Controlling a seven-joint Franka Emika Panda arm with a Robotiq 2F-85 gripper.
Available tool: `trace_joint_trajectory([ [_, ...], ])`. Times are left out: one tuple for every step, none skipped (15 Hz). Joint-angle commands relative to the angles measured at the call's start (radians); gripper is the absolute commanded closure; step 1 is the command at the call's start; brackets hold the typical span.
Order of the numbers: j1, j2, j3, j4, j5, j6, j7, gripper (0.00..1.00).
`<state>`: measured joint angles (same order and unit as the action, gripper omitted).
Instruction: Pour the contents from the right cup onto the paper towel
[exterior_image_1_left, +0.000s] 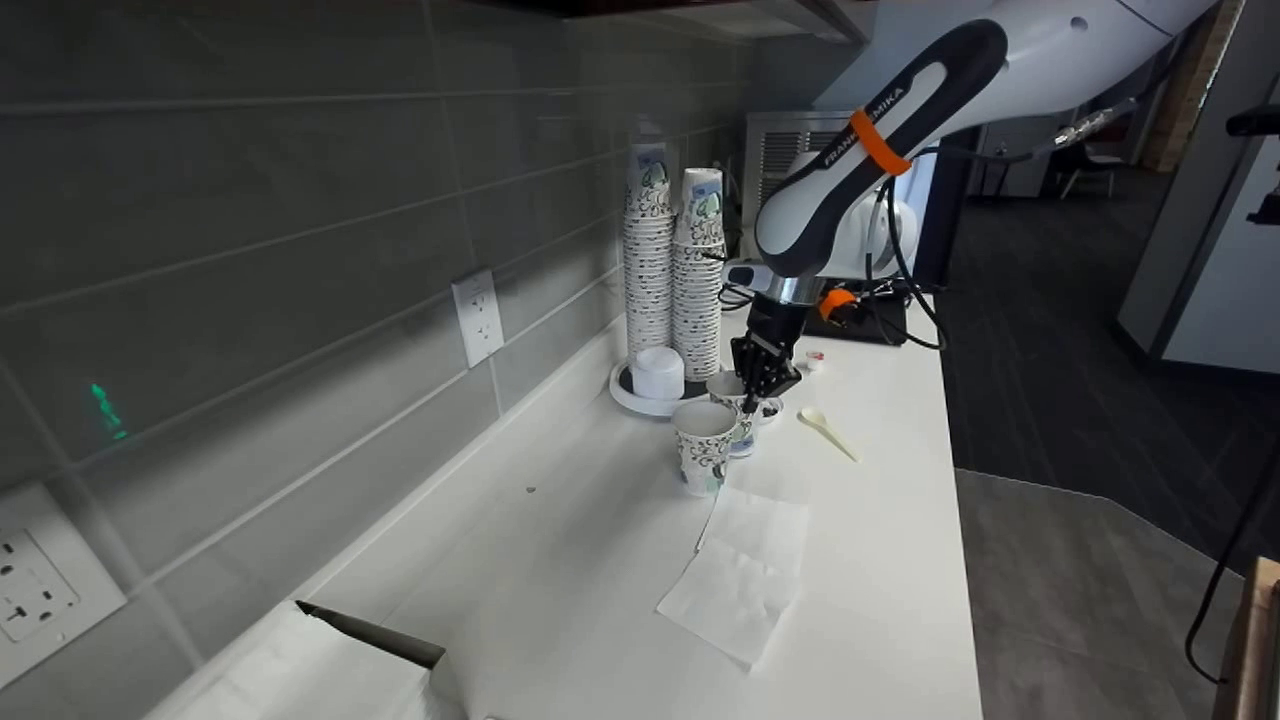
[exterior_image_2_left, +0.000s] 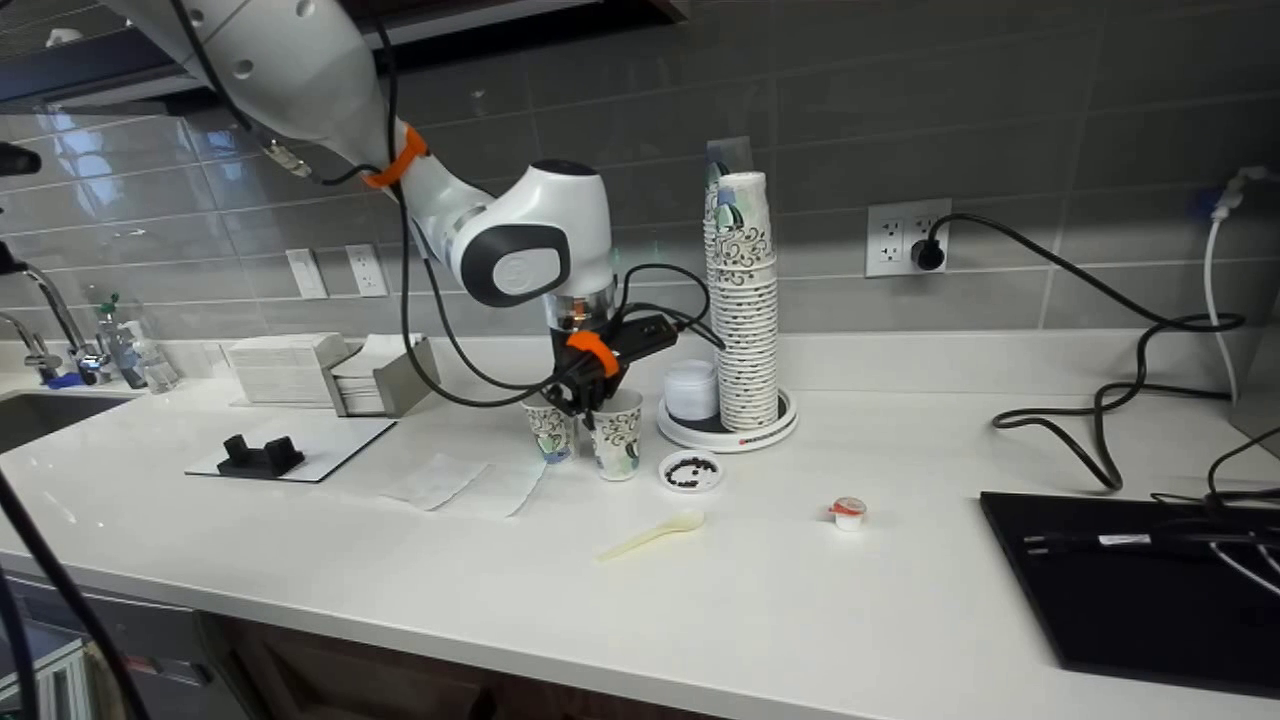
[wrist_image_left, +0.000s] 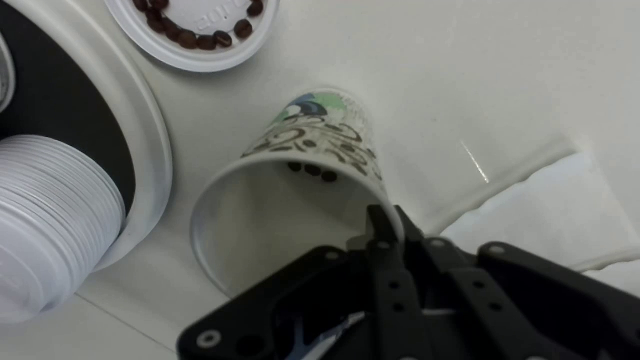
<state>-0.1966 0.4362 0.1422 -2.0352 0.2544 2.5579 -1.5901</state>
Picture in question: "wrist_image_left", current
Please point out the stack of white lids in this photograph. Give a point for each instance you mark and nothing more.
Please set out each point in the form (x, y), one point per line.
(47, 221)

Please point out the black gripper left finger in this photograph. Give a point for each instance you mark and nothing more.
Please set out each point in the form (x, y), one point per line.
(313, 307)

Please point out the dark coffee bean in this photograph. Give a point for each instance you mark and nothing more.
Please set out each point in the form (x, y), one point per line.
(243, 29)
(294, 166)
(155, 20)
(207, 41)
(172, 32)
(188, 38)
(161, 3)
(140, 3)
(313, 170)
(255, 9)
(328, 177)
(222, 38)

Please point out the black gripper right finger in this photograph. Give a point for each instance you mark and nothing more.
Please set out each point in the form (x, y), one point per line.
(521, 301)

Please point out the white paper towel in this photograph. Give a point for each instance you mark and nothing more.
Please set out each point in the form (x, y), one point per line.
(552, 207)

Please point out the patterned paper cup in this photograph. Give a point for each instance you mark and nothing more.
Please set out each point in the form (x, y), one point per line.
(266, 221)

